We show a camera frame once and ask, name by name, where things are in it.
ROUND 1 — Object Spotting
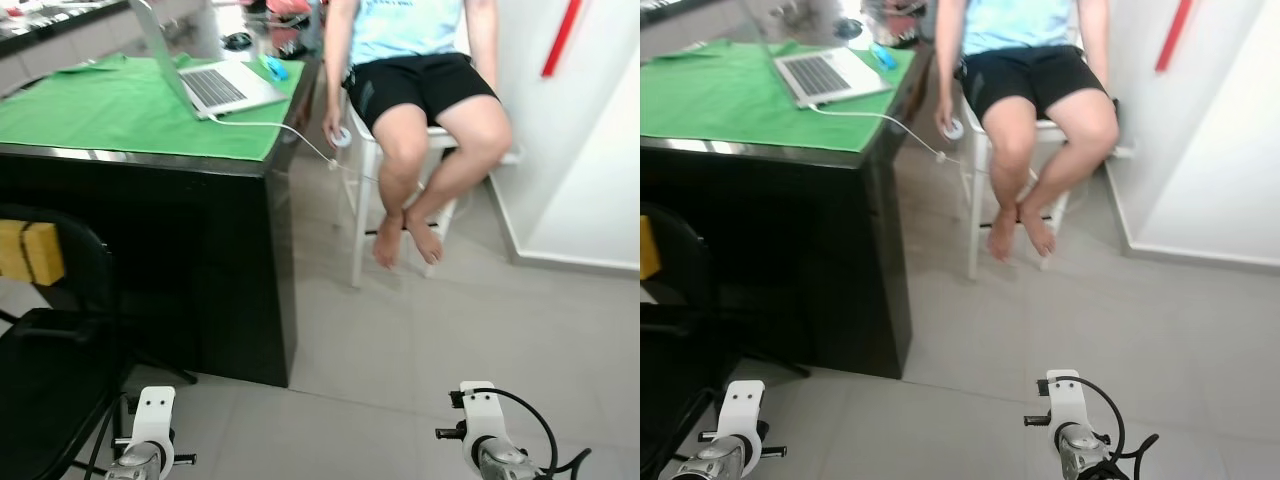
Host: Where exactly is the red wall strip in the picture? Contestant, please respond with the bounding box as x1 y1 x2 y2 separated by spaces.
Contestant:
541 0 584 78
1155 0 1196 73

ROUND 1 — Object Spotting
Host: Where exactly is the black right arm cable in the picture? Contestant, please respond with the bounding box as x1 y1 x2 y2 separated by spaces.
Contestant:
1070 376 1161 480
470 387 593 480

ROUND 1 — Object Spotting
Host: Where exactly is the white charger cable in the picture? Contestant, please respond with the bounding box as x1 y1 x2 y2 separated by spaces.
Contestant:
808 103 976 169
205 113 376 183

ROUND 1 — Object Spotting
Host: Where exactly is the silver laptop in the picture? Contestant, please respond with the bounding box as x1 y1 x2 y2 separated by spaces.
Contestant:
745 0 893 111
128 0 289 121

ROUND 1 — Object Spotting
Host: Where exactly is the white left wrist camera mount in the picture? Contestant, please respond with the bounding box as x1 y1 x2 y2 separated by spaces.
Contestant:
714 380 767 451
128 386 178 457

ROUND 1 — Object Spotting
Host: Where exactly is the seated person in shorts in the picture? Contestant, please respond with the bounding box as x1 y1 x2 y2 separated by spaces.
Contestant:
935 0 1121 263
322 0 516 269

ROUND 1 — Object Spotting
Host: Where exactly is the yellow block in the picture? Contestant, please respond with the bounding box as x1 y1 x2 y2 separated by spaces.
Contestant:
0 220 66 286
640 215 663 281

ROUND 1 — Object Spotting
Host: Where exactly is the green table cloth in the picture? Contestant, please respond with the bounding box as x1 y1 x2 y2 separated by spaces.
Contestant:
640 42 916 156
0 52 306 163

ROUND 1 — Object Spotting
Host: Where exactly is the black office chair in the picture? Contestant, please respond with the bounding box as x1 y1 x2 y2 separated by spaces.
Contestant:
0 203 196 480
640 203 811 480

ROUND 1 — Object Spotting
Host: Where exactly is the grey cabinet counter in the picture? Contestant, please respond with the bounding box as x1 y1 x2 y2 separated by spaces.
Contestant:
0 0 131 96
640 0 746 61

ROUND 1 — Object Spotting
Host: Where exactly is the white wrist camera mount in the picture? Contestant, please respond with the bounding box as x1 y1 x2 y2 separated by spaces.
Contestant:
1044 369 1107 451
457 381 527 471
714 380 767 451
128 386 178 457

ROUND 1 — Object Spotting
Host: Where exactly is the black desk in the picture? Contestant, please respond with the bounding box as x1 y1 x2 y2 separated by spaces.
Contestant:
0 60 321 389
640 50 936 381

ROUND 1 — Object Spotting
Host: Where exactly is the white stool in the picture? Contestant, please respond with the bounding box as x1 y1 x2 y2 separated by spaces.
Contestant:
335 95 521 289
955 95 1136 281

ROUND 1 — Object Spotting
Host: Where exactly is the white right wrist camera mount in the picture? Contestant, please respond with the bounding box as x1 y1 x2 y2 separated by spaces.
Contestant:
1044 369 1107 451
457 381 527 471

